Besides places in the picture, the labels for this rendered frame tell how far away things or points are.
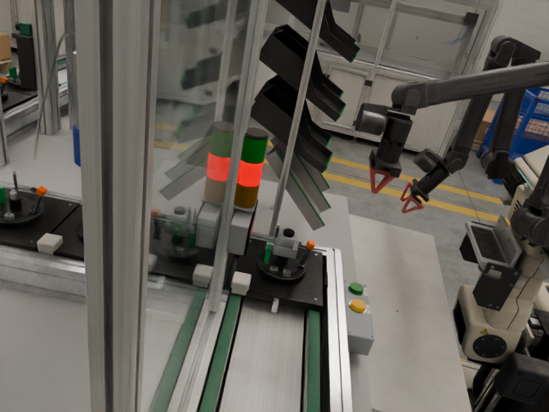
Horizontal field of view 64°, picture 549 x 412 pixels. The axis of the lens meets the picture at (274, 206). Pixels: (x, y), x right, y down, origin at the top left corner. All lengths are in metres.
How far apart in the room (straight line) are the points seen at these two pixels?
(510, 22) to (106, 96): 9.71
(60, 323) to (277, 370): 0.53
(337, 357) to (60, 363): 0.61
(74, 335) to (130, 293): 0.89
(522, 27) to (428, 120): 4.96
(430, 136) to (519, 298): 3.85
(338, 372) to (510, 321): 0.75
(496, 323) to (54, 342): 1.29
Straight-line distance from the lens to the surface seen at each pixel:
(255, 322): 1.13
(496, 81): 1.16
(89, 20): 0.22
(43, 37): 2.05
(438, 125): 5.30
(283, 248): 1.16
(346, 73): 5.11
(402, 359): 1.27
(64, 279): 1.22
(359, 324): 1.15
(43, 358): 1.14
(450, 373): 1.31
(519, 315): 1.62
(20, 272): 1.27
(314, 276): 1.23
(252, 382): 1.02
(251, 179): 0.86
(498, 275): 1.48
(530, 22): 9.96
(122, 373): 0.34
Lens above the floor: 1.71
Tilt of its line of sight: 29 degrees down
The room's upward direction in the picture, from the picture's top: 12 degrees clockwise
